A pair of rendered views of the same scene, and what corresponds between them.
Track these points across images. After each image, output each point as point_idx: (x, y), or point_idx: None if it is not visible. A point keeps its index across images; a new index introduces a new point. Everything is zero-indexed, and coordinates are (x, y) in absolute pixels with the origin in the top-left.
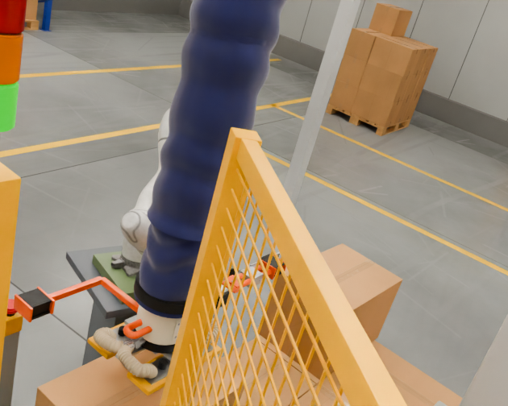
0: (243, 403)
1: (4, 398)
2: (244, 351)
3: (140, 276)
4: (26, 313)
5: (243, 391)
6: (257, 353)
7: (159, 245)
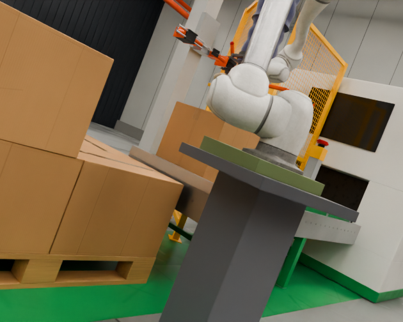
0: (126, 161)
1: None
2: (106, 163)
3: None
4: None
5: (123, 161)
6: (91, 158)
7: None
